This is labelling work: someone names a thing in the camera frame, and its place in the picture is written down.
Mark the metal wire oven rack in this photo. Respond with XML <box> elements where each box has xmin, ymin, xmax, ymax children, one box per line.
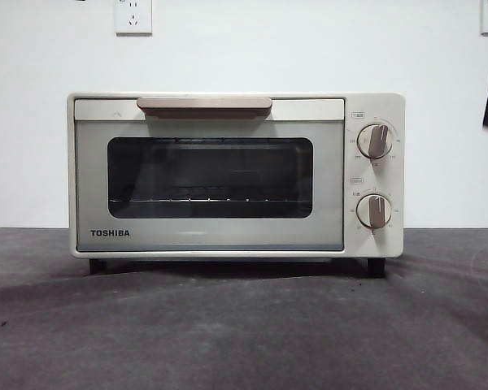
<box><xmin>108</xmin><ymin>185</ymin><xmax>310</xmax><ymax>204</ymax></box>

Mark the glass oven door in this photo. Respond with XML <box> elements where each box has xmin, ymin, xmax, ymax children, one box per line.
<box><xmin>72</xmin><ymin>96</ymin><xmax>346</xmax><ymax>252</ymax></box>

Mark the cream white Toshiba toaster oven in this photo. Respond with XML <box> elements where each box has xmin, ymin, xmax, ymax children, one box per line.
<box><xmin>66</xmin><ymin>92</ymin><xmax>406</xmax><ymax>279</ymax></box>

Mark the cream temperature knob, beige grip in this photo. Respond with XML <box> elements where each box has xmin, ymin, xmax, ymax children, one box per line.
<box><xmin>356</xmin><ymin>123</ymin><xmax>394</xmax><ymax>159</ymax></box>

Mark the cream timer knob, beige grip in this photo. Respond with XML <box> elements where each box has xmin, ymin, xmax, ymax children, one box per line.
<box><xmin>356</xmin><ymin>193</ymin><xmax>394</xmax><ymax>231</ymax></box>

